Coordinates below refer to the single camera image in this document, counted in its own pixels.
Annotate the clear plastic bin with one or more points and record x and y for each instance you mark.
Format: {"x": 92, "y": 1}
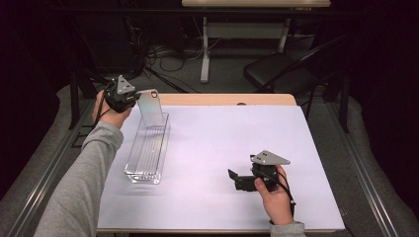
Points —
{"x": 148, "y": 154}

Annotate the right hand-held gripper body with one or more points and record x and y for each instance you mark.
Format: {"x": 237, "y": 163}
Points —
{"x": 268, "y": 158}

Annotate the white-legged desk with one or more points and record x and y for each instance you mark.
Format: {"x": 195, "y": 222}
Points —
{"x": 243, "y": 30}

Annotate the person's left hand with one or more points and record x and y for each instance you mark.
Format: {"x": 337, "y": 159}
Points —
{"x": 110, "y": 117}

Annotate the clear phone case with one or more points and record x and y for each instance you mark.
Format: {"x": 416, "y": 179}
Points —
{"x": 150, "y": 108}

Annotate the black folding chair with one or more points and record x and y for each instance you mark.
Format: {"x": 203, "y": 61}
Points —
{"x": 273, "y": 70}

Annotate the black metal stand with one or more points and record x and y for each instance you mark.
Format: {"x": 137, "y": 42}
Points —
{"x": 74, "y": 98}
{"x": 344, "y": 105}

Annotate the person's right hand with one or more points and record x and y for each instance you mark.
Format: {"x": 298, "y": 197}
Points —
{"x": 278, "y": 204}

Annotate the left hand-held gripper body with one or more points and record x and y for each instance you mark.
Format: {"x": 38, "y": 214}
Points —
{"x": 120, "y": 97}

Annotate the aluminium floor rail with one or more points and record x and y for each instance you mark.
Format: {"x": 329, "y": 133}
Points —
{"x": 36, "y": 191}
{"x": 365, "y": 177}

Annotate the white table cover board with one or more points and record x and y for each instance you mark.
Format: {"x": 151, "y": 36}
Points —
{"x": 214, "y": 148}

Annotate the light wooden table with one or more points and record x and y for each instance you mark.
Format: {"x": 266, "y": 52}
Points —
{"x": 224, "y": 98}

